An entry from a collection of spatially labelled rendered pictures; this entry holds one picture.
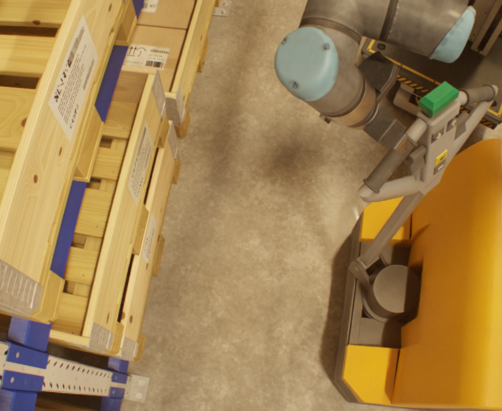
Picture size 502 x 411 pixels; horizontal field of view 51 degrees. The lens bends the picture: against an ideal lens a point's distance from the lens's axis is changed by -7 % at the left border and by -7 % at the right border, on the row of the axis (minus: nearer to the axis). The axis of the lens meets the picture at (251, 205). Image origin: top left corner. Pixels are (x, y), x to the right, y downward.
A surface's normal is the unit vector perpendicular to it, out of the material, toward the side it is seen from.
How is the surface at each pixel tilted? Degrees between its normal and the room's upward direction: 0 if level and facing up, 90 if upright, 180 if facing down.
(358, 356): 22
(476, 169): 68
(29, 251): 90
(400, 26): 58
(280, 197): 0
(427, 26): 42
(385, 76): 33
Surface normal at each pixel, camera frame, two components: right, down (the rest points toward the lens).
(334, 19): -0.04, -0.03
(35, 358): 0.99, 0.15
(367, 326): 0.00, -0.34
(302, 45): -0.56, -0.09
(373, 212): -0.37, -0.37
